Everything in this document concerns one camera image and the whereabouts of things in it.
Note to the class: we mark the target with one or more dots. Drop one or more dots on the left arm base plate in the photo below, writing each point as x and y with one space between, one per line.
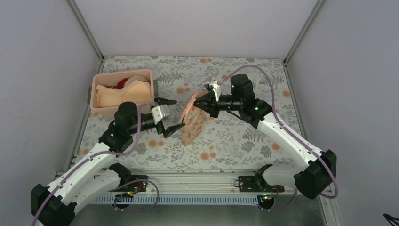
133 188

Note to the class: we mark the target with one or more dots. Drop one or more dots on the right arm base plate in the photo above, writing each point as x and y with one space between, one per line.
252 184

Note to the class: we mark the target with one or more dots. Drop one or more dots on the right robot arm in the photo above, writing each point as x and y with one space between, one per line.
316 169

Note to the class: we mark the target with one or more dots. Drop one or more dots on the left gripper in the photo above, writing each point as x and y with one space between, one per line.
169 130

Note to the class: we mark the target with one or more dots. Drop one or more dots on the floral mesh laundry bag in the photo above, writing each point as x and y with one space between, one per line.
193 118

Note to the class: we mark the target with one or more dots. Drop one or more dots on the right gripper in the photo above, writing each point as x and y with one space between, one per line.
207 98

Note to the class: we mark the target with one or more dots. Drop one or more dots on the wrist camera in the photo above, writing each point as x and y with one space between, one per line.
160 112
214 87

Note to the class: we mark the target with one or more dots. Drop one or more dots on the pink plastic basket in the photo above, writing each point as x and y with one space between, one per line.
110 80

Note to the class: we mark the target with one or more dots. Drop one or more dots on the floral tablecloth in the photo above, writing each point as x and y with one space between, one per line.
221 143

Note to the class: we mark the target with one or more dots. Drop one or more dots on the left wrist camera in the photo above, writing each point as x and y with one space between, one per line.
160 112

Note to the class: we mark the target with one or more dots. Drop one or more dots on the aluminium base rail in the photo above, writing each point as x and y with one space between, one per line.
190 187

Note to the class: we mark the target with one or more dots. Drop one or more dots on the red garment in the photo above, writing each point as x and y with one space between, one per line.
121 83

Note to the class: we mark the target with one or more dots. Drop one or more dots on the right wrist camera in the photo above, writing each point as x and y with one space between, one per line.
214 87

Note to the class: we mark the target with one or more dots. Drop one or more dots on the beige bra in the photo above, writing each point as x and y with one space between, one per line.
136 91

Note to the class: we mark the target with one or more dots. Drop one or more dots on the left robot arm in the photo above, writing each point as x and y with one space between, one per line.
60 201

